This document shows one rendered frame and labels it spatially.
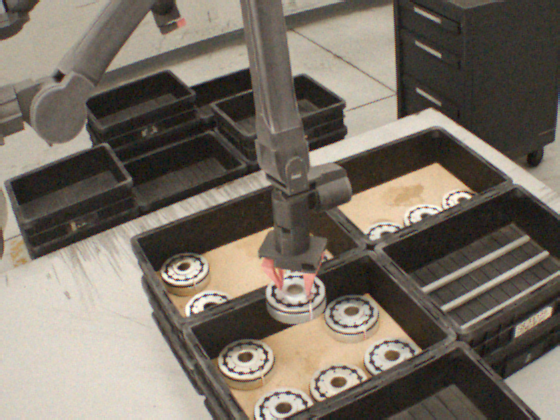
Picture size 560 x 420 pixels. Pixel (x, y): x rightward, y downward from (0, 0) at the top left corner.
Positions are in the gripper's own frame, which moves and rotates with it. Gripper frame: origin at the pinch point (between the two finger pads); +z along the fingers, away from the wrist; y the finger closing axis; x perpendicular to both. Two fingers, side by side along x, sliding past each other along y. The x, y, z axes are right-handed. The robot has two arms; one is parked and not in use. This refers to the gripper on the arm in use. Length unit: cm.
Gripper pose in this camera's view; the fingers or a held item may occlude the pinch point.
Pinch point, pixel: (295, 287)
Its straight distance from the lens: 132.1
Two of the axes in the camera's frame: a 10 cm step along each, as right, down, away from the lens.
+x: -3.0, 5.6, -7.7
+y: -9.5, -1.3, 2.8
